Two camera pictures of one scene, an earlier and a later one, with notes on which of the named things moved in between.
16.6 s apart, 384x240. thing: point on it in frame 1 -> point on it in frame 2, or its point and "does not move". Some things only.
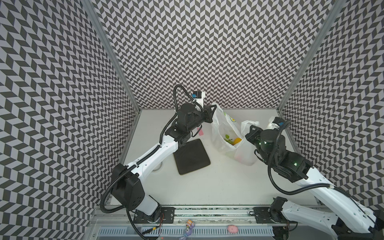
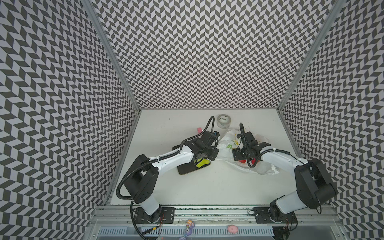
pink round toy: (232, 229) does not move
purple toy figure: (189, 226) does not move
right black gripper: (253, 133) -> (240, 154)
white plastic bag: (228, 139) -> (228, 141)
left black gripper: (209, 112) -> (213, 156)
